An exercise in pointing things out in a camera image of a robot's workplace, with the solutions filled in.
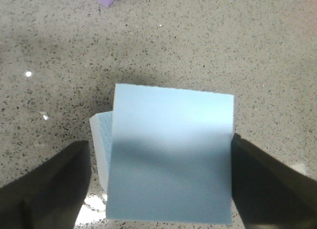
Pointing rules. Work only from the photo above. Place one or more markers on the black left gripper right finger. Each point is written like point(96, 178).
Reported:
point(267, 193)

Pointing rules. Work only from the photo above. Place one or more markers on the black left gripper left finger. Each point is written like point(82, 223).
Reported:
point(50, 196)

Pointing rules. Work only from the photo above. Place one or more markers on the light blue smooth cube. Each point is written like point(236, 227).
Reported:
point(101, 128)

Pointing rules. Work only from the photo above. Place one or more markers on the light blue textured cube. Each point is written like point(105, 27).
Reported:
point(171, 155)

